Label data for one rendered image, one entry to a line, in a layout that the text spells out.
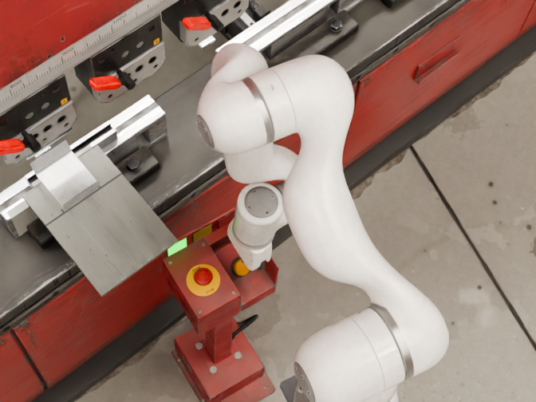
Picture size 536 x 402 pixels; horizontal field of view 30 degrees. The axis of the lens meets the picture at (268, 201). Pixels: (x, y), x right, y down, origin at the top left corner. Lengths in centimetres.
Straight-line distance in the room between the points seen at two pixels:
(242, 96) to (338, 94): 14
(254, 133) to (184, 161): 76
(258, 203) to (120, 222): 30
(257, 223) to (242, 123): 43
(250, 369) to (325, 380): 134
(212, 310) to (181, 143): 37
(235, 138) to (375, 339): 35
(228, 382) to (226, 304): 65
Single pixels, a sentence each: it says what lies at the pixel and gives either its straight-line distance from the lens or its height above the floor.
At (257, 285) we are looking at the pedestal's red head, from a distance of 221.
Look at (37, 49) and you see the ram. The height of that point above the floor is 144.
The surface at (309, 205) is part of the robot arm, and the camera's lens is 141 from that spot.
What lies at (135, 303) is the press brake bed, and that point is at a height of 41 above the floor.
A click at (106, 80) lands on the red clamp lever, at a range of 175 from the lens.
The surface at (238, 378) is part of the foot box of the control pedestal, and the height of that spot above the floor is 12.
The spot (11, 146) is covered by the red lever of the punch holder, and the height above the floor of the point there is 130.
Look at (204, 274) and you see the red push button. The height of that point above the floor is 81.
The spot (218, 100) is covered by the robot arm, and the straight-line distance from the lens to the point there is 140.
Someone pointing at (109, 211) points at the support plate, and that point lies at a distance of 196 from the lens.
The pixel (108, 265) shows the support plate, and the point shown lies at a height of 100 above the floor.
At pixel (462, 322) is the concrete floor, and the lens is 301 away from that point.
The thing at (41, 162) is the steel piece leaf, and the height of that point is 102.
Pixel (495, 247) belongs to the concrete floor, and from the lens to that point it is 312.
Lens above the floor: 279
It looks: 65 degrees down
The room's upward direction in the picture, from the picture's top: 7 degrees clockwise
